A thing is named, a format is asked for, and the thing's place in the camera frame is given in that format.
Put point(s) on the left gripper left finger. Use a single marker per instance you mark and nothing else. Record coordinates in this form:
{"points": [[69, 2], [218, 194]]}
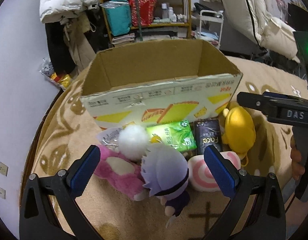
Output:
{"points": [[37, 218]]}

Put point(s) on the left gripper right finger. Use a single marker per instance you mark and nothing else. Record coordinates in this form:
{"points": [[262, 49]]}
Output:
{"points": [[266, 219]]}

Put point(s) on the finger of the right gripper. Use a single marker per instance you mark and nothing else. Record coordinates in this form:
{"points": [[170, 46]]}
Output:
{"points": [[257, 102], [274, 97]]}

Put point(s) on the yellow plush toy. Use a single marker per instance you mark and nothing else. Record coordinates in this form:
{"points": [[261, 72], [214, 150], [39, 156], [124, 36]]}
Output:
{"points": [[239, 132]]}

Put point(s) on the black Face tissue pack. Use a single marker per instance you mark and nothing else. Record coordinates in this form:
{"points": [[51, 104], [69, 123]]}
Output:
{"points": [[207, 132]]}

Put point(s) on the pink swirl roll plush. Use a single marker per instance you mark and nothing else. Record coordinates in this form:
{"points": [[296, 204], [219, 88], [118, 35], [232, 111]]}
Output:
{"points": [[210, 174]]}

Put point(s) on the pink plush bear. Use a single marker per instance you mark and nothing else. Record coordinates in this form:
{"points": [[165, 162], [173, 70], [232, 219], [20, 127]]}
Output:
{"points": [[121, 173]]}

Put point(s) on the green tissue pack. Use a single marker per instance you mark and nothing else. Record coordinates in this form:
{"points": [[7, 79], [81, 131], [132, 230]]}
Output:
{"points": [[175, 134]]}

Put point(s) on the purple haired plush doll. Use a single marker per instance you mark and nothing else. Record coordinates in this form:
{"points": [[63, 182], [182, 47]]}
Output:
{"points": [[166, 175]]}

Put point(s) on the white fluffy pompom keychain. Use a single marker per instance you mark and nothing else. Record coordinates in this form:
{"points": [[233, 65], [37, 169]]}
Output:
{"points": [[131, 141]]}

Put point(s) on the person's right hand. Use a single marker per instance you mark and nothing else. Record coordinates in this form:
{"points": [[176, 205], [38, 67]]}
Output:
{"points": [[297, 168]]}

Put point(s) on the beige patterned carpet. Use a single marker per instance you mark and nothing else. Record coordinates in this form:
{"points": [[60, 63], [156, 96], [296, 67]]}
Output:
{"points": [[69, 130]]}

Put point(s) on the white rolling cart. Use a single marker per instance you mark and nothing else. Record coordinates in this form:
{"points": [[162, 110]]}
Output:
{"points": [[209, 26]]}

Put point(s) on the leaning cream mattress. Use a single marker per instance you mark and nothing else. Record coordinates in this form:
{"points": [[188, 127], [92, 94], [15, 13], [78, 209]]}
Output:
{"points": [[249, 17]]}

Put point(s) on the open cardboard box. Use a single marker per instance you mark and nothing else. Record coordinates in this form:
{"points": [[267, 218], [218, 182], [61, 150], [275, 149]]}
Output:
{"points": [[158, 82]]}

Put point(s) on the plastic bag with toys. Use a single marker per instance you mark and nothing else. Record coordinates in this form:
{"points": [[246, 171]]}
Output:
{"points": [[47, 70]]}

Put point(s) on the stack of books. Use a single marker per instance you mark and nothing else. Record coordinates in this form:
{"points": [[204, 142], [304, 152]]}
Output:
{"points": [[123, 39]]}

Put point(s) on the red patterned bag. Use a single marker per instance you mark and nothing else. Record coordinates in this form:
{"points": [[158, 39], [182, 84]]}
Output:
{"points": [[146, 8]]}

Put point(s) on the black hanging garment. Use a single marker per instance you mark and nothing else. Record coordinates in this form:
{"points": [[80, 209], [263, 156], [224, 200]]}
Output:
{"points": [[57, 48]]}

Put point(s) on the wooden shelf unit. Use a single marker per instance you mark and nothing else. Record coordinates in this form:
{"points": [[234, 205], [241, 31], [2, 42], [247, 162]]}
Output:
{"points": [[171, 18]]}

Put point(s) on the teal bag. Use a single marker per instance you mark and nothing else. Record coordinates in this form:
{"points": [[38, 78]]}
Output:
{"points": [[118, 14]]}

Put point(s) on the green pole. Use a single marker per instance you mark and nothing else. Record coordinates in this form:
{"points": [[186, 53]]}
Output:
{"points": [[139, 22]]}

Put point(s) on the beige hanging trousers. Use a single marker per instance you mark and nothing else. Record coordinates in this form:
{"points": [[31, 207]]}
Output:
{"points": [[80, 49]]}

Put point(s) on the lower wall socket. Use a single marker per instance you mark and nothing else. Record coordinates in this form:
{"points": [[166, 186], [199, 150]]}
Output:
{"points": [[2, 193]]}

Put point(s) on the wall socket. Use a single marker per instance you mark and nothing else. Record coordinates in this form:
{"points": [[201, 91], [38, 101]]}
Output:
{"points": [[2, 193], [3, 169]]}

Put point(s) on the upper wall socket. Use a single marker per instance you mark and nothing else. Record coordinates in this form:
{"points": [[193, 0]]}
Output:
{"points": [[3, 169]]}

